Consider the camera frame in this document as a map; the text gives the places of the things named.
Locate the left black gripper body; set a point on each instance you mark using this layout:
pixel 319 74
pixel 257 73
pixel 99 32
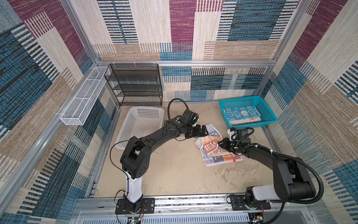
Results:
pixel 194 132

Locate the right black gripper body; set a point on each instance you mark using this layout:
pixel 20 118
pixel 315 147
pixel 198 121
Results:
pixel 231 146

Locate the red pattern towel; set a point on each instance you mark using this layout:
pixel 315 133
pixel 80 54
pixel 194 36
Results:
pixel 211 153

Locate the blue bunny pattern towel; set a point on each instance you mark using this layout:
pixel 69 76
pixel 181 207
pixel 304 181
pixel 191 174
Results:
pixel 242 115

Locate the white plastic laundry basket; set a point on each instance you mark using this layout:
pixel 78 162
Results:
pixel 140 121

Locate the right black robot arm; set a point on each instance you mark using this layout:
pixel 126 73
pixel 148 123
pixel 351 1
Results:
pixel 294 181

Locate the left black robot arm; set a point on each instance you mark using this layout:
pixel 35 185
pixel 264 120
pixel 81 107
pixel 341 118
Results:
pixel 136 156

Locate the teal plastic basket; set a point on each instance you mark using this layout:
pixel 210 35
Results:
pixel 267 115

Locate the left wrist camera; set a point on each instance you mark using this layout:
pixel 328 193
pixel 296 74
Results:
pixel 189 117

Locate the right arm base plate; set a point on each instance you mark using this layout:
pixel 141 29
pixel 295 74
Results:
pixel 241 202

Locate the aluminium mounting rail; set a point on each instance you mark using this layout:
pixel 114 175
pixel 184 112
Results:
pixel 190 209

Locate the black wire shelf rack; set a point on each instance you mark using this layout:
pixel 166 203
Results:
pixel 135 84

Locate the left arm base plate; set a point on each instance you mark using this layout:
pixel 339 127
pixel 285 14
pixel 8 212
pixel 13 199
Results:
pixel 142 206

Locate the white wire mesh tray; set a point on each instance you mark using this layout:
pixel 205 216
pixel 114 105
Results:
pixel 81 105

